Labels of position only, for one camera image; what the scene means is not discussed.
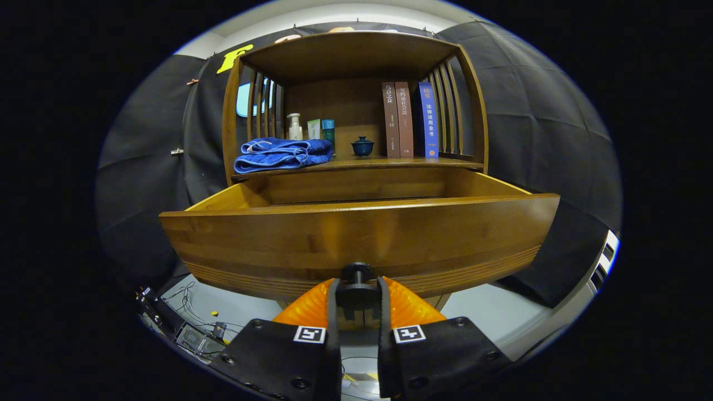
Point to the white and green tube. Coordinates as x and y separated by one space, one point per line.
314 129

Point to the wooden drawer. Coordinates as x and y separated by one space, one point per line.
362 234

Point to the dark brown book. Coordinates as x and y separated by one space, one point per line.
391 120

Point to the wooden cabinet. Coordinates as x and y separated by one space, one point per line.
334 106

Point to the white pump bottle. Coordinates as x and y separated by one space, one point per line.
294 131

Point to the grey mesh device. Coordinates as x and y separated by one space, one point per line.
198 340

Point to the reddish brown book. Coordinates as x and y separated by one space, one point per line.
405 120

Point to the wooden countertop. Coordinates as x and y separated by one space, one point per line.
384 163

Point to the white panel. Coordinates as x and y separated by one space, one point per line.
604 262

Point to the dark blue lidded teacup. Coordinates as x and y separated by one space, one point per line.
362 148

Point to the blue folded towel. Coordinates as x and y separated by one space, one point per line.
278 156

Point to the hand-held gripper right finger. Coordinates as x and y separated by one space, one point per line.
383 328

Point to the black electronic box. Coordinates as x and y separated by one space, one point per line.
159 312

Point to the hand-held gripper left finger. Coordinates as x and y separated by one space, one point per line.
332 328

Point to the blue book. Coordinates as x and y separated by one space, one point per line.
429 120

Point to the teal capped bottle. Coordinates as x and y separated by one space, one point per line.
328 131

